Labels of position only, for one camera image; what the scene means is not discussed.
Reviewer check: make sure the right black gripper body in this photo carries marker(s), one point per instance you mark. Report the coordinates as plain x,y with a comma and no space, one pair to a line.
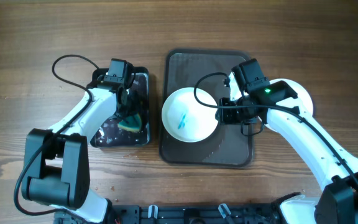
235,116

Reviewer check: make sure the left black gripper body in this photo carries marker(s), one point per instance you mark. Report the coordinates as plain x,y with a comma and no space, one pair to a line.
133,104

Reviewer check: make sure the green yellow sponge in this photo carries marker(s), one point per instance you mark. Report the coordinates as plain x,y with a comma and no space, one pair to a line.
132,123

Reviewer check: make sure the white plate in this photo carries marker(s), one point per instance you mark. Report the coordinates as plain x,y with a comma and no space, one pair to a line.
286,104
188,115

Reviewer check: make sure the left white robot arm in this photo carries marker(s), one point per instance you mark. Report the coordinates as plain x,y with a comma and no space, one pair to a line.
56,170

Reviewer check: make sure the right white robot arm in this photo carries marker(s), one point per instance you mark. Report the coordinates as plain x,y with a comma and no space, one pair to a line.
335,170

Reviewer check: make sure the small black water tray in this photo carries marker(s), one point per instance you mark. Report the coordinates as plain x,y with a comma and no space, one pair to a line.
109,135

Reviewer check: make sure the large dark serving tray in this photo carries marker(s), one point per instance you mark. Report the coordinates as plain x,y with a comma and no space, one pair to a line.
226,146

